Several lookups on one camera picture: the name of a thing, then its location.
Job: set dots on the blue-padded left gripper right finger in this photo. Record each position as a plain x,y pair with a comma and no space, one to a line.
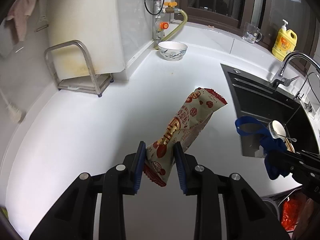
185,164

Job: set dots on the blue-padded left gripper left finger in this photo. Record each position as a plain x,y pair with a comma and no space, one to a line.
134,163

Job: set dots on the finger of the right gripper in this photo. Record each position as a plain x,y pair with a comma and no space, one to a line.
303,172
304,155

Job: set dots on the red patterned snack wrapper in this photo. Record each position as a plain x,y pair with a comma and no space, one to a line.
184,128

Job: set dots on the black kitchen sink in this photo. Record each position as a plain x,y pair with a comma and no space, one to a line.
254,97

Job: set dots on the person's right hand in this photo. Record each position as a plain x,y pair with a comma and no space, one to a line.
308,221

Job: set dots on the white bowl in sink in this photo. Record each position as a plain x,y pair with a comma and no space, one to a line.
277,130

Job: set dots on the steel cutting board rack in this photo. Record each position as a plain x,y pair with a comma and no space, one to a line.
72,68

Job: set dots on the yellow dish soap bottle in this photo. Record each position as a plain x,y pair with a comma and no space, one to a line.
285,42

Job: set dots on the patterned ceramic bowl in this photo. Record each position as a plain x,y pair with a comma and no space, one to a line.
172,50

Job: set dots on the white bottle brush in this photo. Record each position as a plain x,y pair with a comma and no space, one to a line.
16,115

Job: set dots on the clear glass mug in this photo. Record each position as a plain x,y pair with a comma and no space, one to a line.
251,33

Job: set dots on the white cutting board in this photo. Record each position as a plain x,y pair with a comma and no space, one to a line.
93,22

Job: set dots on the hanging peeler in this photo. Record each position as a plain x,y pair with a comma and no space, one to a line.
42,21

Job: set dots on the pink hanging rag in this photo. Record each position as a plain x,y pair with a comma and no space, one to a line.
20,12

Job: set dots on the gas valve with hose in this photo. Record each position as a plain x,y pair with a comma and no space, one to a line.
158,9

